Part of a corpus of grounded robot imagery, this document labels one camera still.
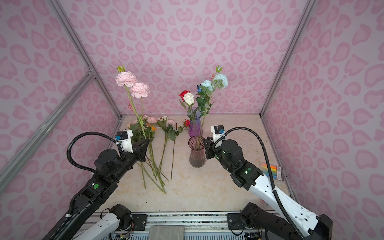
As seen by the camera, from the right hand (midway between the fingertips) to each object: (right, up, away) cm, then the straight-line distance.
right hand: (204, 138), depth 68 cm
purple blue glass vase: (-4, +5, +32) cm, 33 cm away
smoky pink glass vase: (-4, -5, +15) cm, 16 cm away
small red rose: (-11, +7, +41) cm, 44 cm away
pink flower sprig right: (-21, +3, +42) cm, 47 cm away
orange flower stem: (-35, +5, +39) cm, 52 cm away
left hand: (-25, 0, -3) cm, 25 cm away
